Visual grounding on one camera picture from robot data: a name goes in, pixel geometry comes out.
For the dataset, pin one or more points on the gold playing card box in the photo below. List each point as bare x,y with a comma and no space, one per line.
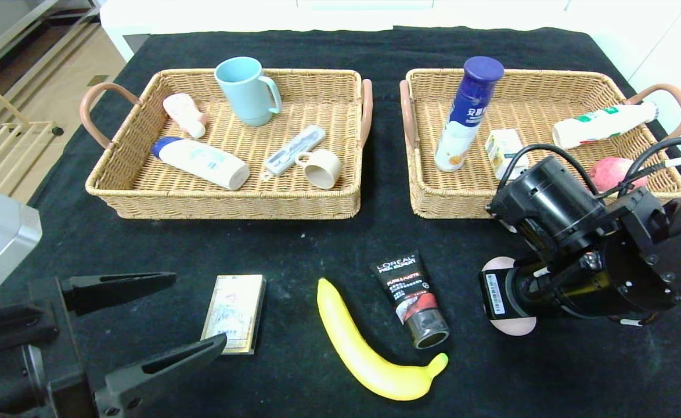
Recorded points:
238,296

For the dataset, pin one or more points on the small white drink carton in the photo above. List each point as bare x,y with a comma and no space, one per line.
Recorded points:
505,148

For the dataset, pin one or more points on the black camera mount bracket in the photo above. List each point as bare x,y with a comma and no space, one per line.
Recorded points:
3,328
630,212

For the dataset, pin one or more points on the black left camera mount bracket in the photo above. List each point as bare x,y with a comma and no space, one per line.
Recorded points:
3,328

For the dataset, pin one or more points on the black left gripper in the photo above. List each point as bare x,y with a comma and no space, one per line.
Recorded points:
61,342

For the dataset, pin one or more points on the white lotion bottle blue cap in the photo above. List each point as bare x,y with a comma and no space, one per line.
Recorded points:
205,162

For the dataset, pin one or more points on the pale pink egg-shaped ball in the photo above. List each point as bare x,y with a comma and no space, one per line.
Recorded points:
514,327

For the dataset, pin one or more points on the small beige cup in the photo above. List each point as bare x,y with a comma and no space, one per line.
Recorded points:
324,169

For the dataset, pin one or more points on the small pink bottle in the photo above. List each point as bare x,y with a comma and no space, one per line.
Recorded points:
182,111

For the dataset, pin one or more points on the red peach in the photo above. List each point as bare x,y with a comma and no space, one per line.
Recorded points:
607,171

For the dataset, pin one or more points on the grey toothbrush travel case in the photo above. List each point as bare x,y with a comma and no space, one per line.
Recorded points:
294,150

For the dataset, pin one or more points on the grey metal shelf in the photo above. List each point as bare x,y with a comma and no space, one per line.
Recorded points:
3,23

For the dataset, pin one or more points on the yellow banana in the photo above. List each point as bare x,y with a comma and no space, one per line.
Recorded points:
346,331

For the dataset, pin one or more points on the black face wash tube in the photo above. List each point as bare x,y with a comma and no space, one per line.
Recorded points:
404,284

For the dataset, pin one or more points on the beige metal rack with wheels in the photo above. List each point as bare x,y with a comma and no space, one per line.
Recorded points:
9,145

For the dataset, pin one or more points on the black right camera mount bracket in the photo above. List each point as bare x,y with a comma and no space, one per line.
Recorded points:
630,212

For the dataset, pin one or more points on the white bottle dark blue cap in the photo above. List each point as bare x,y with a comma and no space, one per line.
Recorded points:
471,98

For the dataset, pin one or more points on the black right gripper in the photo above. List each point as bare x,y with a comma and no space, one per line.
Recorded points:
494,295

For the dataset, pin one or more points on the black table cloth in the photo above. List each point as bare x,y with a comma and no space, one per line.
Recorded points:
317,244

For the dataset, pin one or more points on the light blue mug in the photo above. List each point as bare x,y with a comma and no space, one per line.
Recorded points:
247,95

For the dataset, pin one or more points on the white drink bottle green label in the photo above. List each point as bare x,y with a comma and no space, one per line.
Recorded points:
590,126

